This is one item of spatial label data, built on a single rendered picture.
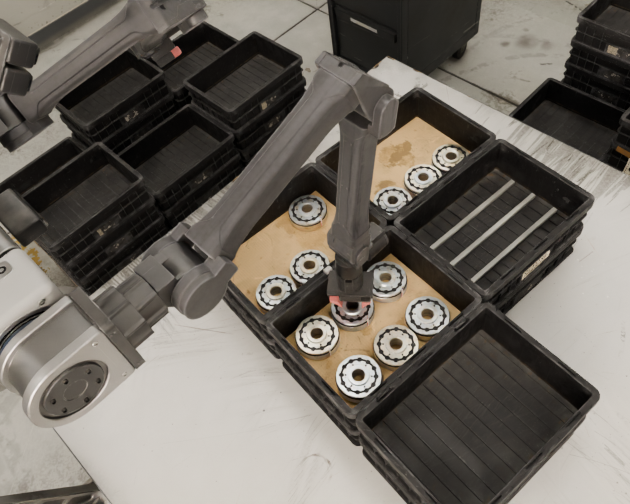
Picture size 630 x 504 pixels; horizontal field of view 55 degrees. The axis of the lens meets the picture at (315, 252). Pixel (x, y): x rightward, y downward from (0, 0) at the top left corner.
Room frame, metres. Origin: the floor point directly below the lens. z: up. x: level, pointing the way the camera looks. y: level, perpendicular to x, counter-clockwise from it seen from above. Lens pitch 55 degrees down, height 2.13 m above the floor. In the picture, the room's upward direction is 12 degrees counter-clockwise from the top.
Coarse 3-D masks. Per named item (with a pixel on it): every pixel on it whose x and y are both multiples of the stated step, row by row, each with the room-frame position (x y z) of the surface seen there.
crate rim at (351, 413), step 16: (448, 272) 0.71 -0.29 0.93; (464, 288) 0.66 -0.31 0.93; (288, 304) 0.71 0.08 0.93; (272, 320) 0.68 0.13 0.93; (272, 336) 0.65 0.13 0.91; (288, 352) 0.60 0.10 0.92; (416, 352) 0.53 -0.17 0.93; (304, 368) 0.55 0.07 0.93; (400, 368) 0.51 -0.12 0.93; (320, 384) 0.51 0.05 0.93; (384, 384) 0.48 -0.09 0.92; (336, 400) 0.47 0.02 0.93; (368, 400) 0.45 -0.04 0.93; (352, 416) 0.43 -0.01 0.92
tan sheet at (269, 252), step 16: (272, 224) 1.03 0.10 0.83; (288, 224) 1.02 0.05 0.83; (256, 240) 0.99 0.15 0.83; (272, 240) 0.98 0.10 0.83; (288, 240) 0.97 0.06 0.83; (304, 240) 0.96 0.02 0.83; (320, 240) 0.94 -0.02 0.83; (240, 256) 0.95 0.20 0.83; (256, 256) 0.94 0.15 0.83; (272, 256) 0.93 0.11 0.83; (288, 256) 0.92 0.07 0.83; (240, 272) 0.90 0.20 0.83; (256, 272) 0.89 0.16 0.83; (272, 272) 0.88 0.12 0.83; (288, 272) 0.87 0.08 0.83; (240, 288) 0.85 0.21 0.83; (256, 288) 0.84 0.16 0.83; (256, 304) 0.79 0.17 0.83
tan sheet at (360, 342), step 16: (416, 288) 0.74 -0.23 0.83; (432, 288) 0.73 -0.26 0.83; (384, 304) 0.72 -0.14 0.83; (400, 304) 0.71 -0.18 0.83; (448, 304) 0.68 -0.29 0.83; (384, 320) 0.67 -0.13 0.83; (400, 320) 0.67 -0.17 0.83; (288, 336) 0.69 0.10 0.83; (320, 336) 0.67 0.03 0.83; (352, 336) 0.65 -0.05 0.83; (368, 336) 0.64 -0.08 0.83; (336, 352) 0.62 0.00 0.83; (352, 352) 0.61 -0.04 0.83; (368, 352) 0.60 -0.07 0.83; (320, 368) 0.59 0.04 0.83; (336, 368) 0.58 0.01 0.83; (384, 368) 0.56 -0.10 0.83; (336, 384) 0.54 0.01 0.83
